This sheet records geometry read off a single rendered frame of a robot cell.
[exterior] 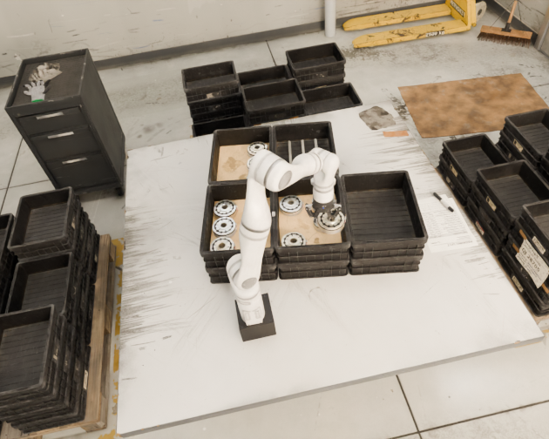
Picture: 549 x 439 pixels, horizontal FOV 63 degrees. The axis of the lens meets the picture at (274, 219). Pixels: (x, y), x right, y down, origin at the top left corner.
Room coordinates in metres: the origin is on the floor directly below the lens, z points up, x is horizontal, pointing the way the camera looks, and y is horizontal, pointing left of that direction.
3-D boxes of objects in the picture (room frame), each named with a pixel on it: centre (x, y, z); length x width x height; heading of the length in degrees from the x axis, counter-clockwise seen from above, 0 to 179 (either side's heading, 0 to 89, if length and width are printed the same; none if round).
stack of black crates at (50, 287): (1.37, 1.24, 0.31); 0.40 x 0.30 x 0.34; 6
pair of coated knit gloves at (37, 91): (2.60, 1.38, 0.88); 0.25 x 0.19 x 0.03; 6
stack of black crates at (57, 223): (1.77, 1.27, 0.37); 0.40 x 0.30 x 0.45; 6
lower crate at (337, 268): (1.26, -0.15, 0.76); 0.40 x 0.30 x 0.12; 175
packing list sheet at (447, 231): (1.28, -0.76, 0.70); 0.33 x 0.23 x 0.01; 6
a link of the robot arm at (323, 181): (1.11, -0.19, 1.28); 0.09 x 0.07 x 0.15; 48
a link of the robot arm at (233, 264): (0.88, 0.13, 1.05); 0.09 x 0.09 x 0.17; 21
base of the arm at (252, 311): (0.88, 0.13, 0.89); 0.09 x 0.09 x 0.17; 5
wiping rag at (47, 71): (2.83, 1.38, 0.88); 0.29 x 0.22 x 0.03; 6
